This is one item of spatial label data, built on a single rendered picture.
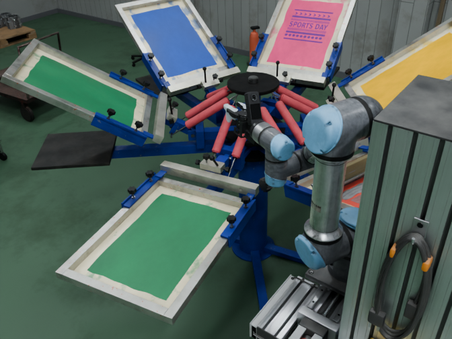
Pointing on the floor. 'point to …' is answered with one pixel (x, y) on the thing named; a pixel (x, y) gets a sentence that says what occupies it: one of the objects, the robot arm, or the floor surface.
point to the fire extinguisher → (253, 41)
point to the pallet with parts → (13, 29)
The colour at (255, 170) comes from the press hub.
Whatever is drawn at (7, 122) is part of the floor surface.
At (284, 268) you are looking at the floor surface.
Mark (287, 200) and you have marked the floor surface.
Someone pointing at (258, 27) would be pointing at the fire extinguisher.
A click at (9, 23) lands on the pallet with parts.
